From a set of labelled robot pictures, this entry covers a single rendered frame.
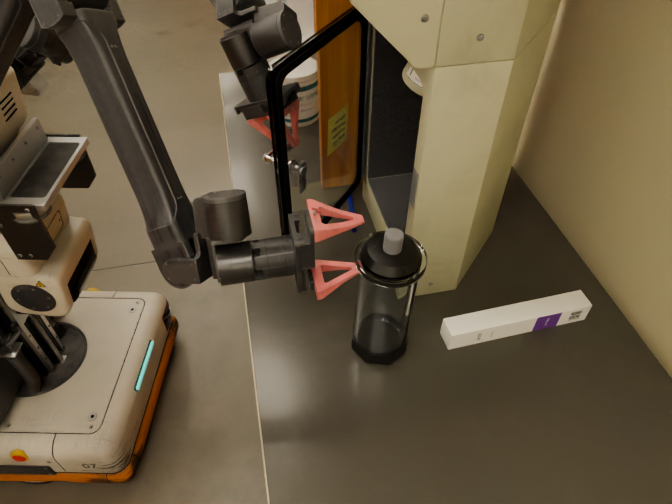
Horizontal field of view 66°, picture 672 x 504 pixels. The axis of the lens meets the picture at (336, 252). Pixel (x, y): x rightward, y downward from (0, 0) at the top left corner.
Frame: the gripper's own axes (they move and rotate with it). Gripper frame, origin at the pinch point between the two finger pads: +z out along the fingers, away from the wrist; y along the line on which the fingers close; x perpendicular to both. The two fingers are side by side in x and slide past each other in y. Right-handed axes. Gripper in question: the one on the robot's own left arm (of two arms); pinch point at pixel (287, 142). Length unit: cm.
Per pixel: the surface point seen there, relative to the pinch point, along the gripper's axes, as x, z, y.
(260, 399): 33.2, 29.7, -1.2
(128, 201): -65, 44, 184
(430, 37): 3.4, -11.8, -33.4
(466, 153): -2.0, 7.4, -31.1
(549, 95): -52, 21, -30
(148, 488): 38, 92, 86
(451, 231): -2.4, 22.2, -24.3
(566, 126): -45, 26, -34
